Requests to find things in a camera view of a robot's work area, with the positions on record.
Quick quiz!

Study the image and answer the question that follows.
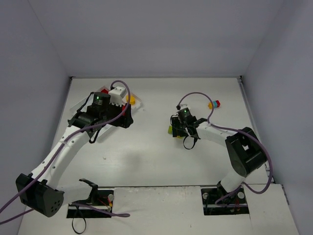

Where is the yellow curved lego brick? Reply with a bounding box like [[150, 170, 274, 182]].
[[126, 95, 136, 105]]

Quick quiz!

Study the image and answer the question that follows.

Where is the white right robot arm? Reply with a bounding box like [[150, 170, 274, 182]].
[[170, 108, 268, 197]]

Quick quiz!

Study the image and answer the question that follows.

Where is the green blue yellow lego stack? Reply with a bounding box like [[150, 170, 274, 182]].
[[168, 125, 183, 139]]

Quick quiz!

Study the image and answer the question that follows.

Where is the clear plastic divided tray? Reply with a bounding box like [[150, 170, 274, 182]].
[[68, 86, 143, 143]]

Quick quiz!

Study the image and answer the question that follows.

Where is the yellow blue red lego stack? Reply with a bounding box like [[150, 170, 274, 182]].
[[208, 100, 221, 110]]

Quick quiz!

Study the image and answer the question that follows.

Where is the red flower lego brick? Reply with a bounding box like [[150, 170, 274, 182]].
[[101, 89, 109, 94]]

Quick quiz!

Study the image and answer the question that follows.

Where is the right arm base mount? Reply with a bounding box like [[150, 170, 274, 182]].
[[201, 187, 249, 216]]

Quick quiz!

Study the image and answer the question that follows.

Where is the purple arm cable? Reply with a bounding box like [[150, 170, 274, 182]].
[[176, 92, 273, 208], [0, 80, 133, 225]]

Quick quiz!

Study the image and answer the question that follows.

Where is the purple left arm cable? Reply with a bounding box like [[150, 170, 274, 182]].
[[0, 80, 133, 225]]

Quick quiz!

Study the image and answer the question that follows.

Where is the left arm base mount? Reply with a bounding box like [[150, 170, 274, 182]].
[[66, 188, 114, 219]]

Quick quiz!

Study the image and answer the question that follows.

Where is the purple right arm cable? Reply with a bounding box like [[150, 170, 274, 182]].
[[176, 92, 273, 208]]

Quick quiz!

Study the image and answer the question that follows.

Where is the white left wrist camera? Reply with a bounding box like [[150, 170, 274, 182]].
[[108, 86, 127, 106]]

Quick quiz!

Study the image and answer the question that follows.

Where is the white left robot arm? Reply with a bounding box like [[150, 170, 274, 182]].
[[16, 87, 133, 217]]

